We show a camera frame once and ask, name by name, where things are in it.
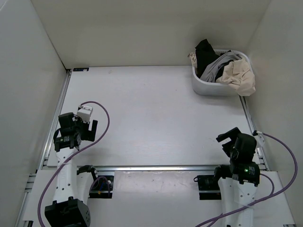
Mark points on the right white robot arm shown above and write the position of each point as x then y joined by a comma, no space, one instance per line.
238,181

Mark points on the beige trousers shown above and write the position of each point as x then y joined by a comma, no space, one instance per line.
238,76

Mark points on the grey trousers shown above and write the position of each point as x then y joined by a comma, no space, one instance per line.
213,68

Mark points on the left aluminium rail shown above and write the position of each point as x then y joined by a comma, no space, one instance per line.
49,139

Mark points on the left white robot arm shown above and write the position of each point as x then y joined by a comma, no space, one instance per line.
69,207

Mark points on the blue label sticker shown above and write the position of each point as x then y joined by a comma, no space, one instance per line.
80,69

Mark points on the black trousers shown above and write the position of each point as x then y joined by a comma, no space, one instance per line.
205,55

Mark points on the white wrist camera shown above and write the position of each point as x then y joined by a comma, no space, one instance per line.
84,112
259,139

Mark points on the white laundry basket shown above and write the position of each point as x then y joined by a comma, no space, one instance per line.
208,88

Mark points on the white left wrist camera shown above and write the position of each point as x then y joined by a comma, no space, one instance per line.
84,112

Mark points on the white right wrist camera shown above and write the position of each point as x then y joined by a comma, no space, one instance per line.
259,139

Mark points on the front aluminium rail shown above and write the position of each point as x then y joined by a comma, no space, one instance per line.
155,168

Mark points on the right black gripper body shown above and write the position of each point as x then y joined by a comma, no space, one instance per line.
228,147

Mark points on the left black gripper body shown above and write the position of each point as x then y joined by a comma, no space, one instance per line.
85,134

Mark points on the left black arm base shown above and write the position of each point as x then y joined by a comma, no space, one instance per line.
102,190

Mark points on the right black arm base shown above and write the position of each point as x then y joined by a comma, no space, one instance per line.
208,188

